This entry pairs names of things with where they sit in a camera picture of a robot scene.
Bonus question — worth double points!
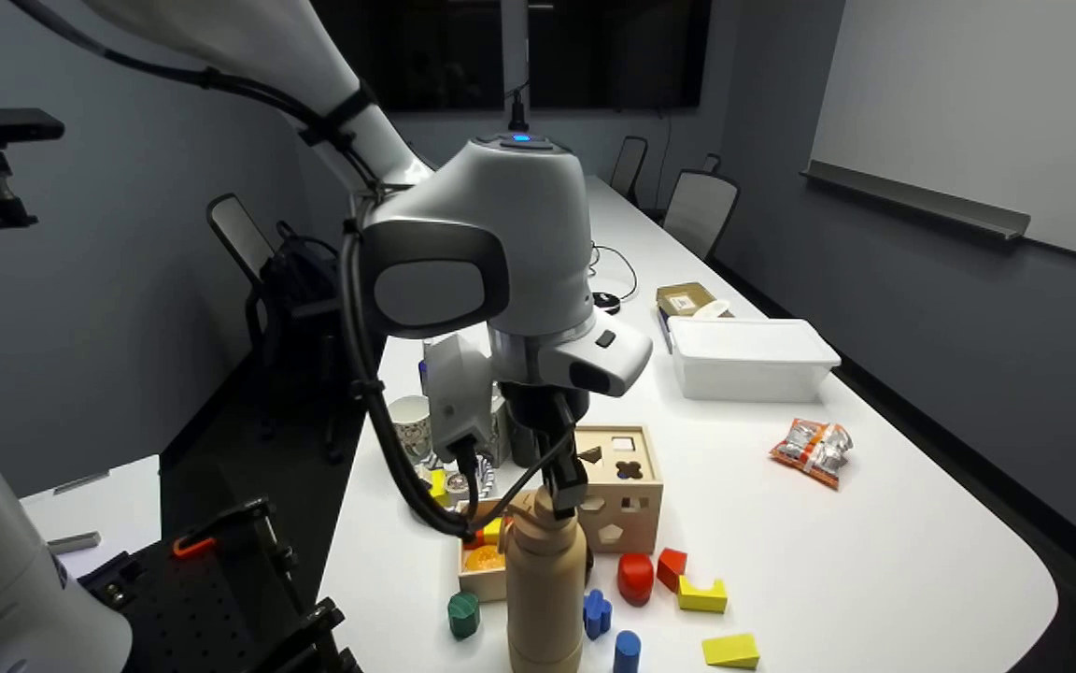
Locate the blue cross block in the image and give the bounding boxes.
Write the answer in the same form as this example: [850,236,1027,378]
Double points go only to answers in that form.
[577,585,617,642]

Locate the yellow rectangular block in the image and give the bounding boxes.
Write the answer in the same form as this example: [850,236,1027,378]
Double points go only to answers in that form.
[697,629,764,673]

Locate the orange triangle block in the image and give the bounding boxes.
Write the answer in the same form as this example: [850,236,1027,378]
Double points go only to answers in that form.
[652,544,689,595]

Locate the white plastic bin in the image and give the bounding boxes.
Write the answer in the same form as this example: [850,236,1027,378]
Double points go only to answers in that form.
[663,311,845,407]

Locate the black mesh chair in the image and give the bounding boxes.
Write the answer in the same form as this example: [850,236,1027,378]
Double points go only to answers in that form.
[201,186,343,432]

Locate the blue cylinder block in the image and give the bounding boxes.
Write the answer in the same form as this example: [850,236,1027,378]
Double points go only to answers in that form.
[609,629,646,673]

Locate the black stand with orange clips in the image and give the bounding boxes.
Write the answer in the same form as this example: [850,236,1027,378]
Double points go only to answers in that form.
[109,494,369,673]

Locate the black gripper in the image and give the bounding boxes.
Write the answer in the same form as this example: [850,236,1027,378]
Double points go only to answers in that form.
[496,378,594,525]

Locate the grey conference chair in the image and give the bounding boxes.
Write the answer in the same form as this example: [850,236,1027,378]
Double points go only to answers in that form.
[658,170,742,263]
[605,131,652,206]

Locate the red snack packet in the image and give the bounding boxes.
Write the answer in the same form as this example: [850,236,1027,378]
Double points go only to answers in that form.
[764,414,858,494]

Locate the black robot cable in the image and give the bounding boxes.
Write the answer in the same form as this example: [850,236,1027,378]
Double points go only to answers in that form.
[335,216,494,544]

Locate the patterned paper cup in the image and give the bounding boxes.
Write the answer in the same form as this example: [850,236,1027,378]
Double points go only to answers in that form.
[387,393,439,473]

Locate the yellow arch block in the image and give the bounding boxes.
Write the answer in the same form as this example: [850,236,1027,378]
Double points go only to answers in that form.
[671,573,732,616]

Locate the small wooden tray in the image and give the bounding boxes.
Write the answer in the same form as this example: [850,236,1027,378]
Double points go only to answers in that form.
[453,511,514,609]

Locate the white wall whiteboard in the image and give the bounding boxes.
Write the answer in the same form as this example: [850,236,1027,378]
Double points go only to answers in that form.
[803,0,1076,272]

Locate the flat cardboard box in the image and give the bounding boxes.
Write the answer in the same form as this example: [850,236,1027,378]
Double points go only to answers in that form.
[652,278,723,322]

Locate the black wall screen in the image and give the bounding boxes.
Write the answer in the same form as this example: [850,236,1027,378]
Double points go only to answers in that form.
[308,0,506,116]
[524,0,717,116]

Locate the red rounded block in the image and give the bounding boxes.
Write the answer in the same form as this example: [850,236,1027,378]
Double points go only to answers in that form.
[611,550,658,609]

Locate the yellow toy piece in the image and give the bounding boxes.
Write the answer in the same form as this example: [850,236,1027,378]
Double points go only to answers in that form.
[422,464,454,511]

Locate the thin black cable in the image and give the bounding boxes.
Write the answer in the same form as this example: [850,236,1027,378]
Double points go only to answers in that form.
[590,239,641,303]

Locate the wooden shape sorter box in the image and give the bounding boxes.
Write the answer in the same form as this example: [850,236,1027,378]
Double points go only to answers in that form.
[569,424,667,563]

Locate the green octagon block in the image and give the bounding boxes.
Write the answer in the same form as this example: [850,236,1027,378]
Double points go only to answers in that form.
[445,589,485,647]

